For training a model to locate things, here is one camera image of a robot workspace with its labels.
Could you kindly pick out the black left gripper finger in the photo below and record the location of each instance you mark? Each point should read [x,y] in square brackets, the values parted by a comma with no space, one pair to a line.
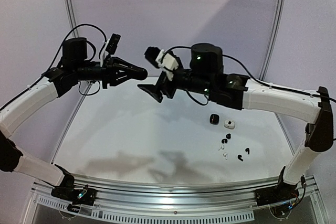
[125,76]
[129,68]

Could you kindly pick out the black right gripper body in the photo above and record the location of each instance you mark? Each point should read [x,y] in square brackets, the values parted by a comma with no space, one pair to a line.
[165,87]

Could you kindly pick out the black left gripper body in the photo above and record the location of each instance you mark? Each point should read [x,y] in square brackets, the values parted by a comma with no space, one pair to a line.
[106,71]

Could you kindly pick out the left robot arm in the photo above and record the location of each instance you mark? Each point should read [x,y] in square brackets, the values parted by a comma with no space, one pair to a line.
[54,83]

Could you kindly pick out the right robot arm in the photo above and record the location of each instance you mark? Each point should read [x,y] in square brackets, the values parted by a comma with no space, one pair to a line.
[206,76]

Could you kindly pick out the small black charging case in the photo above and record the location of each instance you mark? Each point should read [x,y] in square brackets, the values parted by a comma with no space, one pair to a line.
[214,119]

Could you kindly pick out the small white charging case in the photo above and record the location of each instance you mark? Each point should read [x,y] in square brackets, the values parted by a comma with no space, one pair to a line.
[229,124]

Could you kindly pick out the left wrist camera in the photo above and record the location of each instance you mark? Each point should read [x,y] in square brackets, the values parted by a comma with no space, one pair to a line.
[110,46]

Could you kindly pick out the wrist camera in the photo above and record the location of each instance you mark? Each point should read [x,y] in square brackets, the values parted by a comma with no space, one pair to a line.
[110,46]
[160,59]

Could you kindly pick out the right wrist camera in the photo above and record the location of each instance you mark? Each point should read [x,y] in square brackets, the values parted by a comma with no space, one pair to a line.
[160,59]

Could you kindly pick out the left aluminium wall post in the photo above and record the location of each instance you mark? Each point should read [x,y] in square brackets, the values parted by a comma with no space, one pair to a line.
[71,17]

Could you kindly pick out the aluminium wall post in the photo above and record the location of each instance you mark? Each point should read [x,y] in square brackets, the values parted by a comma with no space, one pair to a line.
[272,38]
[71,17]

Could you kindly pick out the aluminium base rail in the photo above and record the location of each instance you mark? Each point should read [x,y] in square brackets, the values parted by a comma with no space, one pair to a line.
[126,202]

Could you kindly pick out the right aluminium wall post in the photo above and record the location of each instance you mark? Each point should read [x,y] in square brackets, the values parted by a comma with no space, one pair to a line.
[272,38]

